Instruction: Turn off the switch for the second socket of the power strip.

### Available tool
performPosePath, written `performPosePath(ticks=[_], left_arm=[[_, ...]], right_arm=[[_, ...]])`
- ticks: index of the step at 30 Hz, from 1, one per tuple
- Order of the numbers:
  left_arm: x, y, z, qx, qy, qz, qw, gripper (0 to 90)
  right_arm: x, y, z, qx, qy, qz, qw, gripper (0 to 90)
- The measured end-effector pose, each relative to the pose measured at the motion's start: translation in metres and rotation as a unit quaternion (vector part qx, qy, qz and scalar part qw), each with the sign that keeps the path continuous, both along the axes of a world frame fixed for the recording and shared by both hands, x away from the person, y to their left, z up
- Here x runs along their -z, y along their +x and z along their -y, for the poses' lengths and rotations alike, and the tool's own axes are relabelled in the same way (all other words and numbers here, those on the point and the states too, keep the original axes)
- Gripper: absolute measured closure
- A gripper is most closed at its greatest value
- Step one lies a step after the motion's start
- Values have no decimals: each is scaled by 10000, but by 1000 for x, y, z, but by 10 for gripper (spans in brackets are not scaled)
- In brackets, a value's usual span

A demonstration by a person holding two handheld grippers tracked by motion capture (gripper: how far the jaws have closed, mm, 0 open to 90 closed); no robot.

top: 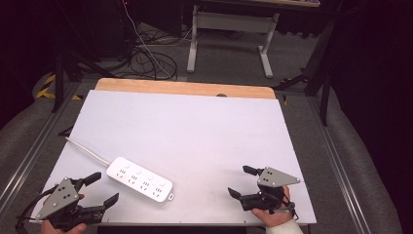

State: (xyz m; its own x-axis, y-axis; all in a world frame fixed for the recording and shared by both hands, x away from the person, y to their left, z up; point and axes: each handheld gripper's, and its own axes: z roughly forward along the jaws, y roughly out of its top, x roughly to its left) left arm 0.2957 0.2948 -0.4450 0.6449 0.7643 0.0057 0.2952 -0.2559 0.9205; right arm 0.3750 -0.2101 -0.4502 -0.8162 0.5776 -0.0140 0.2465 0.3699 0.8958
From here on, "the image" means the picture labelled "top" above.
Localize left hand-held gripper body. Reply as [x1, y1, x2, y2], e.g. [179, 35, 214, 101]
[34, 176, 106, 231]

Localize person's left hand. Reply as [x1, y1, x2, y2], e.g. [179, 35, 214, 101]
[40, 219, 88, 234]

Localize white floor cable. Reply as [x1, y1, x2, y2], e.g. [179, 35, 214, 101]
[122, 0, 193, 80]

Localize white metal desk frame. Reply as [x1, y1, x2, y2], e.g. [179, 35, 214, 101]
[186, 4, 281, 79]

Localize white power strip cable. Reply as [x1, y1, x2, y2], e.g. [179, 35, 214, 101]
[64, 136, 112, 167]

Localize aluminium rail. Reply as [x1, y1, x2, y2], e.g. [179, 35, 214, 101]
[306, 97, 362, 234]
[0, 81, 83, 209]

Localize yellow black floor tape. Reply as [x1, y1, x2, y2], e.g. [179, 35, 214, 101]
[34, 73, 84, 101]

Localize black floor cables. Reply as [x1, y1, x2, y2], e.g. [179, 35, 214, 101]
[111, 30, 179, 82]

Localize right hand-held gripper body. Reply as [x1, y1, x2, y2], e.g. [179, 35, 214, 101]
[240, 166, 302, 215]

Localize black metal stand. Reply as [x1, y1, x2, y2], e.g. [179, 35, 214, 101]
[273, 18, 337, 127]

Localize person's right hand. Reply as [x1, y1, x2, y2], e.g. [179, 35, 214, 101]
[250, 184, 296, 228]

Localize wooden desk top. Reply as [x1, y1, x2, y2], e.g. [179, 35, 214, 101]
[201, 0, 321, 9]

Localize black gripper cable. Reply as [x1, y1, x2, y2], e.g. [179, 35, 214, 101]
[15, 184, 60, 234]

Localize white table cover board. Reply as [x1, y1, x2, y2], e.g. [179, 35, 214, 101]
[30, 90, 318, 226]

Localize wooden table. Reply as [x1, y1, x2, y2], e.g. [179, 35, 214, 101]
[94, 77, 277, 100]

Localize black tripod stand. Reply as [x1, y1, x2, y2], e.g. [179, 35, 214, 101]
[52, 48, 115, 114]

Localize white power strip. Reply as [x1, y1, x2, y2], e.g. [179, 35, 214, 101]
[105, 156, 175, 204]

